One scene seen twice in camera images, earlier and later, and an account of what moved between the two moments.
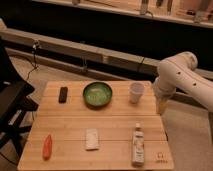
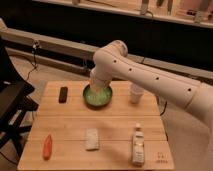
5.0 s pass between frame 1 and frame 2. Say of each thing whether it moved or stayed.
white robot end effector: moved
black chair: stayed
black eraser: stayed
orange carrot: stayed
